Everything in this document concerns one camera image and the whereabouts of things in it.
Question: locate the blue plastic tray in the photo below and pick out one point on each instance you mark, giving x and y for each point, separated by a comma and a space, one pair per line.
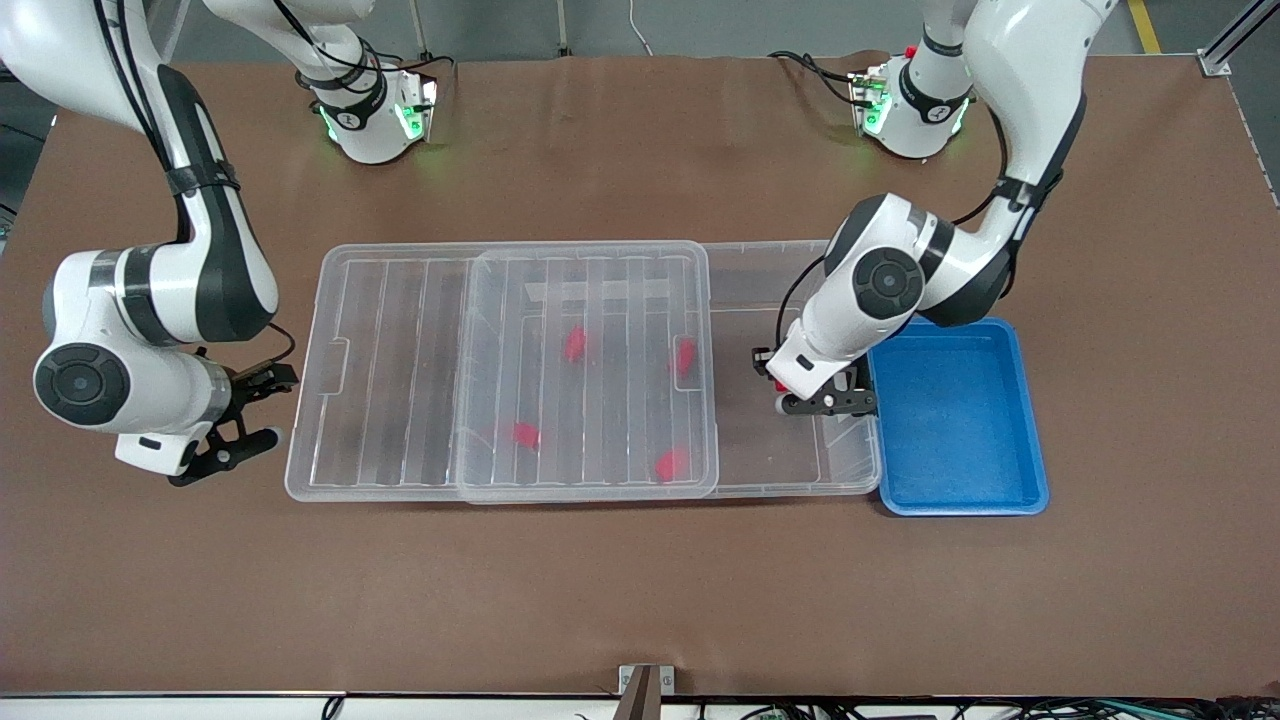
960, 430

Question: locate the clear ribbed plastic lid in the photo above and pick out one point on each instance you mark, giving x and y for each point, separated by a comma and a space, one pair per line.
380, 380

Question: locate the clear plastic storage box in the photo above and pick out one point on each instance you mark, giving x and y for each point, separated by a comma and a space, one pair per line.
770, 450

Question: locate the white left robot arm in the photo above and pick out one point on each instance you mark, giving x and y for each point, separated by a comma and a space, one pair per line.
1030, 80

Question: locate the aluminium frame profile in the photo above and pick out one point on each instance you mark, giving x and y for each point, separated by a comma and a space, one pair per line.
1235, 40

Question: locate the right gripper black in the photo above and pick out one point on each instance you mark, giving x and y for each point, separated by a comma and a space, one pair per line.
256, 381

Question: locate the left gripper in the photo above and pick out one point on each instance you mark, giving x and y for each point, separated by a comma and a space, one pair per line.
763, 361

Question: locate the brown table cover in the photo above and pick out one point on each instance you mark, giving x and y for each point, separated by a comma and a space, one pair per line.
200, 580

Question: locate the red block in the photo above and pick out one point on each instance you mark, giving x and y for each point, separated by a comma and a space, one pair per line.
686, 356
671, 464
525, 434
779, 384
575, 343

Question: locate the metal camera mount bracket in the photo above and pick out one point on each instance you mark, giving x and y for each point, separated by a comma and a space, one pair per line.
645, 690

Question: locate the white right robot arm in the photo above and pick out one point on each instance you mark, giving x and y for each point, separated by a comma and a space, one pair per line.
215, 260

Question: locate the black box latch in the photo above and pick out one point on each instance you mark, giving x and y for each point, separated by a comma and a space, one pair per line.
864, 385

